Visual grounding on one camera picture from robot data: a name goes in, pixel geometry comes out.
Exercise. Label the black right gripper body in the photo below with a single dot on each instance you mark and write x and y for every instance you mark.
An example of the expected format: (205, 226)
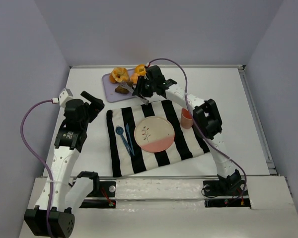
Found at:
(141, 87)

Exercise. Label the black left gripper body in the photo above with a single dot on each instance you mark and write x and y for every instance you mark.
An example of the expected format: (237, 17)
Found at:
(94, 106)

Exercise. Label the metal serving tongs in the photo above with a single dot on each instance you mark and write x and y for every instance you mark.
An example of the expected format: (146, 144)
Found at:
(133, 92)

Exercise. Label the brown chocolate croissant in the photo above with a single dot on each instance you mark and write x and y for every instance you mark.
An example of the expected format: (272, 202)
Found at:
(122, 90)

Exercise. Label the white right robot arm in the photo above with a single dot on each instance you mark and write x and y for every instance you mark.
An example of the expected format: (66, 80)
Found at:
(207, 123)

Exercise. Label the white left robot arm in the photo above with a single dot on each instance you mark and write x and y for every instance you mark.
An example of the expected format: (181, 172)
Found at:
(53, 215)

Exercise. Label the pale twisted bread roll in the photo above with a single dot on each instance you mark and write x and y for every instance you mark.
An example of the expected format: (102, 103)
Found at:
(120, 74)

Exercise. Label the small round peach bun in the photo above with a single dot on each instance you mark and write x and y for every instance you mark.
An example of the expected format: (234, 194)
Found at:
(134, 78)

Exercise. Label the lavender plastic tray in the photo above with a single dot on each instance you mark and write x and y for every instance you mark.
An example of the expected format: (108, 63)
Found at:
(109, 88)

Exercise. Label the blue plastic fork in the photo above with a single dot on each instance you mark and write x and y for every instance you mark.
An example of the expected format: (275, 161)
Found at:
(120, 131)

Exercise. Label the pink plastic cup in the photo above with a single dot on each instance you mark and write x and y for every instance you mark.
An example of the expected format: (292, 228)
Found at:
(186, 120)

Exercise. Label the cream pink floral plate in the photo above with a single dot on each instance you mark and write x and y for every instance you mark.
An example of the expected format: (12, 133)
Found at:
(154, 134)

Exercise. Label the blue plastic knife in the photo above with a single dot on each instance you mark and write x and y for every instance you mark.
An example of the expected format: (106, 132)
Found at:
(130, 140)

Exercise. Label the black white striped placemat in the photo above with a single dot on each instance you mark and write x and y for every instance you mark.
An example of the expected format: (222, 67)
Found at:
(186, 145)

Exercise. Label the yellow ring donut bread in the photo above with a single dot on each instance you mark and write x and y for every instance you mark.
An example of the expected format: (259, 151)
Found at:
(140, 69)

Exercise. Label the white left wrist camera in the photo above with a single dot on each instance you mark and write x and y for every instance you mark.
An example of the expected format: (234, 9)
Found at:
(65, 96)

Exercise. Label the aluminium front rail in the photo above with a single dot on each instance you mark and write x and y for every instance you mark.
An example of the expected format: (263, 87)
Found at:
(181, 177)

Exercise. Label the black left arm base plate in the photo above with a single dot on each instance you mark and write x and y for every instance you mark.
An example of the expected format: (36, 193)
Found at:
(104, 198)

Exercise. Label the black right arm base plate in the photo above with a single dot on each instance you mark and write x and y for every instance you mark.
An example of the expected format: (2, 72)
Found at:
(216, 197)

